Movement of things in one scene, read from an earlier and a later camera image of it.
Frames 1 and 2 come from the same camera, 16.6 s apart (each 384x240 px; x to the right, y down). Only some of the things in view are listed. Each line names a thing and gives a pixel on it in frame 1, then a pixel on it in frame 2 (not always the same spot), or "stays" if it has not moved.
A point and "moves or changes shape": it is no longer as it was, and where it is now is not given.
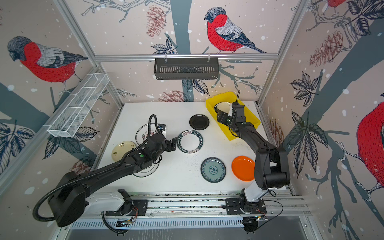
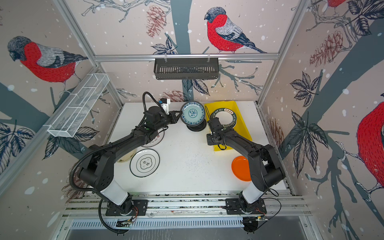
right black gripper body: (228, 120) to (211, 138)
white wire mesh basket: (67, 122) stays
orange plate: (243, 168) stays
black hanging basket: (171, 68) stays
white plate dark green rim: (190, 141) moves or changes shape
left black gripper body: (158, 154) to (165, 120)
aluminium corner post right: (295, 27) stays
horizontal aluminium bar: (107, 58) stays
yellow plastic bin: (230, 97) moves or changes shape
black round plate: (199, 122) stays
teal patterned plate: (213, 170) to (192, 113)
